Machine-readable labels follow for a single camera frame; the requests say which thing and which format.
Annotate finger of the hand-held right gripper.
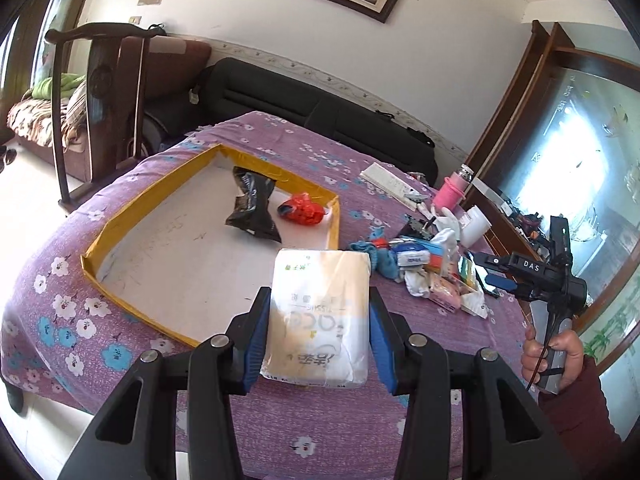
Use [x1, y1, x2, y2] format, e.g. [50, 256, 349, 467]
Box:
[482, 272, 532, 300]
[472, 253, 516, 273]

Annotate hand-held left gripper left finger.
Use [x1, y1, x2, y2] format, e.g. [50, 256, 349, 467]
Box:
[57, 286, 273, 480]

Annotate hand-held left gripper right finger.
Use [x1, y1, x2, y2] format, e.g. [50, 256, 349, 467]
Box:
[369, 287, 571, 480]

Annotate pink tissue pack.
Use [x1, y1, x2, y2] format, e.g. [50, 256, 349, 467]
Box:
[429, 275, 464, 314]

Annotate white tissue pack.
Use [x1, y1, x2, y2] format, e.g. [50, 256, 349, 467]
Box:
[260, 247, 372, 390]

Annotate white sock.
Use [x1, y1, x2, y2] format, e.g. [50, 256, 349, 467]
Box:
[404, 270, 442, 302]

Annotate yellow-edged cardboard tray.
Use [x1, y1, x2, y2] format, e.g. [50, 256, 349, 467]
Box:
[81, 144, 342, 348]

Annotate person's right forearm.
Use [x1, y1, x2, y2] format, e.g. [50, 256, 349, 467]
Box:
[537, 355, 623, 461]

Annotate person's right hand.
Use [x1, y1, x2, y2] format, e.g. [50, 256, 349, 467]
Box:
[520, 326, 586, 397]

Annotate small items on cabinet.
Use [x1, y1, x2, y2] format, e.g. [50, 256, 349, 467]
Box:
[505, 200, 551, 256]

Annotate white glove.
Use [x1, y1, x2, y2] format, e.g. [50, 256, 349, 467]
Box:
[429, 207, 462, 257]

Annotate pink water bottle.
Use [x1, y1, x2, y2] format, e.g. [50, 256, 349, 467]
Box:
[432, 164, 475, 211]

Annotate white power strip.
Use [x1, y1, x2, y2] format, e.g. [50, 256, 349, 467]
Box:
[360, 162, 432, 211]

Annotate black plastic bag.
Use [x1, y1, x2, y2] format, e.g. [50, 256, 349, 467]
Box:
[225, 166, 283, 243]

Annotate wooden glass cabinet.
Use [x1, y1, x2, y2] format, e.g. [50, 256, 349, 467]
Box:
[462, 20, 640, 376]

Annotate black sofa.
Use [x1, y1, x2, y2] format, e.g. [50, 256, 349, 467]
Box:
[192, 57, 439, 186]

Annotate brown sofa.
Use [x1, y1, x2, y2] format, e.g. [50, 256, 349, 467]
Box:
[7, 35, 212, 182]

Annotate dark wooden chair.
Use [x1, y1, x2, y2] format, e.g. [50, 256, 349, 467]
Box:
[45, 22, 168, 217]

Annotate brown patterned blanket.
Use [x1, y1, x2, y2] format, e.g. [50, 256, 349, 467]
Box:
[7, 95, 72, 145]

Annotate green cloth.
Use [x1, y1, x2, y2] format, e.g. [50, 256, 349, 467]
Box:
[31, 76, 85, 102]

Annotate wooden glass door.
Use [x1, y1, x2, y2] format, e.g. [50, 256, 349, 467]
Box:
[0, 0, 87, 147]

